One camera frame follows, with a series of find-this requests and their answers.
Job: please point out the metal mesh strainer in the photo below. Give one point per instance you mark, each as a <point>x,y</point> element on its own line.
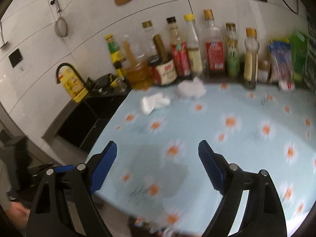
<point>60,27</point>

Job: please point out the green label small bottle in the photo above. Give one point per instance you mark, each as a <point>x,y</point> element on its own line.
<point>233,61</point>

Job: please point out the black kitchen sink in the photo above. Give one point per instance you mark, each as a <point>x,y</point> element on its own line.
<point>80,124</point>

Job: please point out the black-lined trash bin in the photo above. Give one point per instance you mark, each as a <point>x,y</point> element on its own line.
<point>143,228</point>

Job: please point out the red label clear bottle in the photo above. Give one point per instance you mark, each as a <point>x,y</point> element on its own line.
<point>213,44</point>

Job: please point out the black faucet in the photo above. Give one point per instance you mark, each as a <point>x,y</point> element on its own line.
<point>66,69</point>

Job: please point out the yellow cap clear bottle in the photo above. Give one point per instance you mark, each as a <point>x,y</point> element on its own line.
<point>193,46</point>

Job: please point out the dark soy sauce jug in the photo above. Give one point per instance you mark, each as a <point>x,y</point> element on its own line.
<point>160,61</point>

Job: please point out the white paper bag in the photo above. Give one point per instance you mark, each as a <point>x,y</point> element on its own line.
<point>154,102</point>

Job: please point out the white tissue wad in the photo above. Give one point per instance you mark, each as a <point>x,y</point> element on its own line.
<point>191,89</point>

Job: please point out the small sesame oil bottle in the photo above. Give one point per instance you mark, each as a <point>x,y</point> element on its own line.
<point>251,58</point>

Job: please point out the red label vinegar bottle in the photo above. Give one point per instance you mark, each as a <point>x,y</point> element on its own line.
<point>178,49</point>

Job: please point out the daisy print blue tablecloth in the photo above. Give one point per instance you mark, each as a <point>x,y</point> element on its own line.
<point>176,157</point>

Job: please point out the person's left hand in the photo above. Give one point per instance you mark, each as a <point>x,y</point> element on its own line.
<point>18,215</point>

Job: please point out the black wall switch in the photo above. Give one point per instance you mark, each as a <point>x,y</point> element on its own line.
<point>15,58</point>

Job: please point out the yellow dish soap bottle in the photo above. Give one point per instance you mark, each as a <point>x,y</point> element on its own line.
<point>75,88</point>

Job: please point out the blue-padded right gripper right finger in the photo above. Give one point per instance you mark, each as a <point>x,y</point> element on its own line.
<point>214,165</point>

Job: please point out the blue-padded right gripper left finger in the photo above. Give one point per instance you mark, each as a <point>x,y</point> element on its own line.
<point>100,165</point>

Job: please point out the green plastic packet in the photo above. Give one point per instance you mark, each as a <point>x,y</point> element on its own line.
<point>299,49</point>

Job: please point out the large cooking oil jug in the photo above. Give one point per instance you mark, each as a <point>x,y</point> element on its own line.
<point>138,72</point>

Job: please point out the green label sauce bottle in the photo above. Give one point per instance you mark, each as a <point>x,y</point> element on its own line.
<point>115,55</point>

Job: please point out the blue white snack packet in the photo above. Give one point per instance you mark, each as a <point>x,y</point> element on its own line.
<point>281,65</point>

